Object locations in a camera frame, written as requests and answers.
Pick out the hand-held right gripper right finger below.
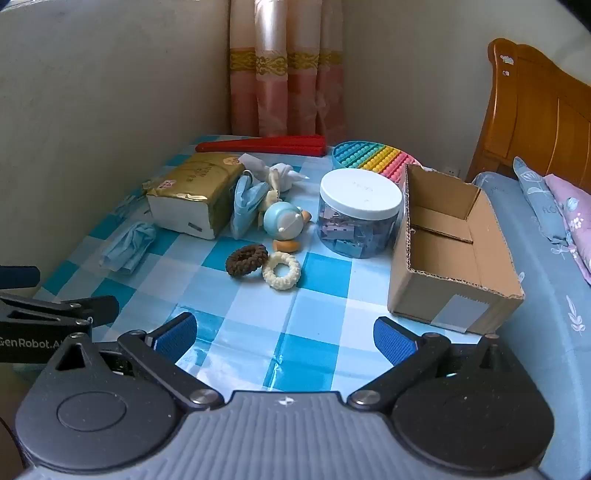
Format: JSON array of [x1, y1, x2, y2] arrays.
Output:
[[346, 316, 514, 411]]

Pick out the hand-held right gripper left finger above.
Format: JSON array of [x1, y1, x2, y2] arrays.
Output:
[[44, 311, 225, 412]]

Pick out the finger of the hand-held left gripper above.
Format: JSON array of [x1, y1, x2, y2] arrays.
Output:
[[0, 265, 41, 291], [0, 294, 120, 330]]

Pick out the brown cardboard box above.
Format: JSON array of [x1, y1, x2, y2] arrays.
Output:
[[387, 164, 525, 335]]

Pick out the blue face mask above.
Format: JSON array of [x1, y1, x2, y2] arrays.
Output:
[[99, 222, 158, 275], [230, 170, 273, 240]]

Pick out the brown hair scrunchie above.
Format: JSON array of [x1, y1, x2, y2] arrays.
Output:
[[225, 244, 269, 278]]

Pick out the cream hair scrunchie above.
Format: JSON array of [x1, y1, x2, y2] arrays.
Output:
[[262, 253, 302, 291]]

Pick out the blue white squishy toy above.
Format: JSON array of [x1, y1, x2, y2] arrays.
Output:
[[262, 202, 312, 241]]

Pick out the blue checkered tablecloth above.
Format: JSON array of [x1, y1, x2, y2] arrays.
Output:
[[32, 134, 499, 402]]

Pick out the clear jar with white lid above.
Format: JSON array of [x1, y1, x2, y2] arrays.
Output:
[[316, 169, 403, 259]]

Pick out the gold tissue pack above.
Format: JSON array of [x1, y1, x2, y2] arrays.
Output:
[[145, 152, 245, 241]]

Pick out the folded blue face mask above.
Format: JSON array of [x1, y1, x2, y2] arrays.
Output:
[[230, 170, 273, 240]]

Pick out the blue bed sheet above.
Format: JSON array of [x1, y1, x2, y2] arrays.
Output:
[[471, 172, 591, 480]]

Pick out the cream knotted cloth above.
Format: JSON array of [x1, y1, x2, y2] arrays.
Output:
[[264, 168, 283, 217]]

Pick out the rainbow pop bubble toy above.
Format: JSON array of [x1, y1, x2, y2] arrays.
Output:
[[332, 141, 423, 185]]

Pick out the blue floral pillow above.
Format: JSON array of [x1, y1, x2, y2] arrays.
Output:
[[513, 157, 583, 257]]

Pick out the red folded hand fan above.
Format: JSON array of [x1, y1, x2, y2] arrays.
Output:
[[195, 134, 326, 158]]

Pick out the purple floral pillow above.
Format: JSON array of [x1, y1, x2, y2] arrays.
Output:
[[545, 174, 591, 284]]

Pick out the wooden bed headboard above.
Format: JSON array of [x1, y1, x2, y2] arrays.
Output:
[[465, 38, 591, 185]]

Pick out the pink curtain with gold band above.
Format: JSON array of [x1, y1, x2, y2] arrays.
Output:
[[228, 0, 346, 144]]

